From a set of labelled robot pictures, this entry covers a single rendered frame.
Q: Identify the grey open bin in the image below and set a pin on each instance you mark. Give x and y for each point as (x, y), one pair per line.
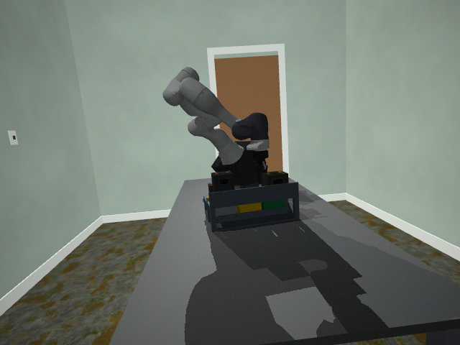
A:
(226, 210)

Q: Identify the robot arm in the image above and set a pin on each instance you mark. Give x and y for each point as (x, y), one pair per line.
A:
(199, 101)

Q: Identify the green bin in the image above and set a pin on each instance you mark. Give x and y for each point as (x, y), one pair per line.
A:
(273, 204)

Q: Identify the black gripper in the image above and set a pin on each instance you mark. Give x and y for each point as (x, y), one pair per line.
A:
(260, 164)

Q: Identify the yellow open bin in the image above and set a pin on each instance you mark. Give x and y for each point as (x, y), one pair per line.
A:
(249, 207)

